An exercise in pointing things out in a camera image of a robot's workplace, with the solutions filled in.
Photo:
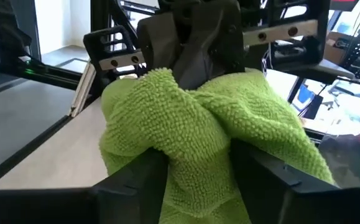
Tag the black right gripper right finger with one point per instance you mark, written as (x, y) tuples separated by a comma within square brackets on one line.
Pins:
[(276, 193)]

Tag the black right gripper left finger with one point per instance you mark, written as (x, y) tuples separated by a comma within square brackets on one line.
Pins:
[(130, 196)]

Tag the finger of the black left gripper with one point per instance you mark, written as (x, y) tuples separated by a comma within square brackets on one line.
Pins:
[(159, 43), (214, 46)]

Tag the lime green towel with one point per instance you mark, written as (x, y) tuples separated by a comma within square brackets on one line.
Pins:
[(182, 130)]

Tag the cardboard box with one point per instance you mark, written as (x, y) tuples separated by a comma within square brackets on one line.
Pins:
[(332, 53)]

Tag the white table mat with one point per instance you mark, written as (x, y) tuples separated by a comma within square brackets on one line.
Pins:
[(58, 161)]

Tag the clear plastic bin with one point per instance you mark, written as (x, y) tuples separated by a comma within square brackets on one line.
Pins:
[(332, 130)]

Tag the white metal strip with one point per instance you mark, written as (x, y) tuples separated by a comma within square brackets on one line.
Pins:
[(83, 90)]

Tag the black bar with green light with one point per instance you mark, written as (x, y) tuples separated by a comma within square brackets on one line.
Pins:
[(52, 77)]

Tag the black aluminium table frame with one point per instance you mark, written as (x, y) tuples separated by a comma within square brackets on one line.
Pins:
[(27, 152)]

